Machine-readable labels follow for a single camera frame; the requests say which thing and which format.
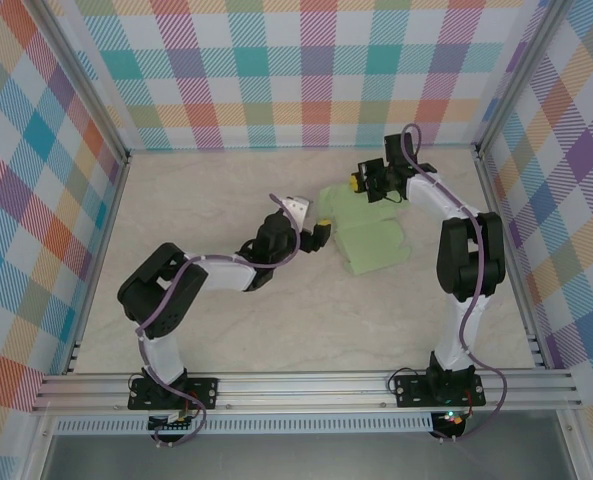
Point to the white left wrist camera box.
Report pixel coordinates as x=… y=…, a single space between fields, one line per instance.
x=296 y=210

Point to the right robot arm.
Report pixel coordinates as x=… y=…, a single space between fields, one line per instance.
x=456 y=260

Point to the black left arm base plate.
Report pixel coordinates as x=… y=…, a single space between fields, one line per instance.
x=206 y=387

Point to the aluminium table side rail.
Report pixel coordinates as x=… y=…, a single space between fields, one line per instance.
x=109 y=225
x=501 y=225

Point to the aluminium mounting rail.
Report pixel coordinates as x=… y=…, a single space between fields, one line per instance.
x=301 y=390

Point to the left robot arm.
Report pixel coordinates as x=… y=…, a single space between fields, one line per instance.
x=141 y=295

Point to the aluminium frame post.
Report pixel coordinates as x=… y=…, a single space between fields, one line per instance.
x=76 y=75
x=521 y=75

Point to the light green paper box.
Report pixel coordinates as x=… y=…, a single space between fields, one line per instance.
x=371 y=240

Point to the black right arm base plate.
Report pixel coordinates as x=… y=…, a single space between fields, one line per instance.
x=411 y=390

